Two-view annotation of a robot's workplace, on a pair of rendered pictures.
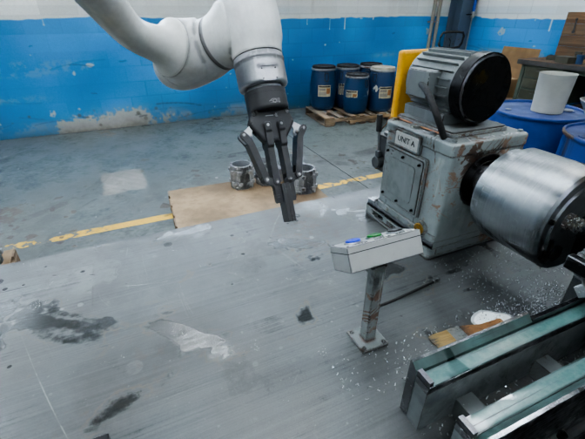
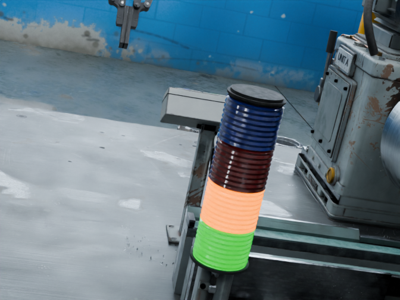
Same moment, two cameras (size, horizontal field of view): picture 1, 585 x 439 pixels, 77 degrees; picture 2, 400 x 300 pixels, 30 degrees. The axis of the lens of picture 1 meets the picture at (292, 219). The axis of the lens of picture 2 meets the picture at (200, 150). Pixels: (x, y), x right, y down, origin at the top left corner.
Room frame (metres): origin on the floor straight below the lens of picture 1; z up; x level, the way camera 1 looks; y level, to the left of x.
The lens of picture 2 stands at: (-0.64, -0.47, 1.38)
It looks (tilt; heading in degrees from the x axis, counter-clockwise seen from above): 18 degrees down; 14
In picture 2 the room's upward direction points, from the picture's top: 12 degrees clockwise
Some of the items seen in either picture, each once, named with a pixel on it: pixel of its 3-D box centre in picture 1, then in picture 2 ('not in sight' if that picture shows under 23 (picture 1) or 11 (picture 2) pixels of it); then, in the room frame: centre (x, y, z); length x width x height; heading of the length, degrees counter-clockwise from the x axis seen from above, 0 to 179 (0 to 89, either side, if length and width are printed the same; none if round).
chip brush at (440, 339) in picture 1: (469, 333); not in sight; (0.62, -0.41, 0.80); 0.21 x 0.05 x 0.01; 110
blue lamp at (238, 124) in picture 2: not in sight; (250, 121); (0.08, -0.34, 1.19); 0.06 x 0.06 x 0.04
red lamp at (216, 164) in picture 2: not in sight; (241, 162); (0.08, -0.34, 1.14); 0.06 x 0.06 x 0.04
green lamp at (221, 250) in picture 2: not in sight; (223, 241); (0.08, -0.34, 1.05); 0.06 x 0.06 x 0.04
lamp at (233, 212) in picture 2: not in sight; (232, 202); (0.08, -0.34, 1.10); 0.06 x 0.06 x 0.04
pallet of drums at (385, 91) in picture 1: (352, 91); not in sight; (5.80, -0.90, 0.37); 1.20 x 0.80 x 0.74; 109
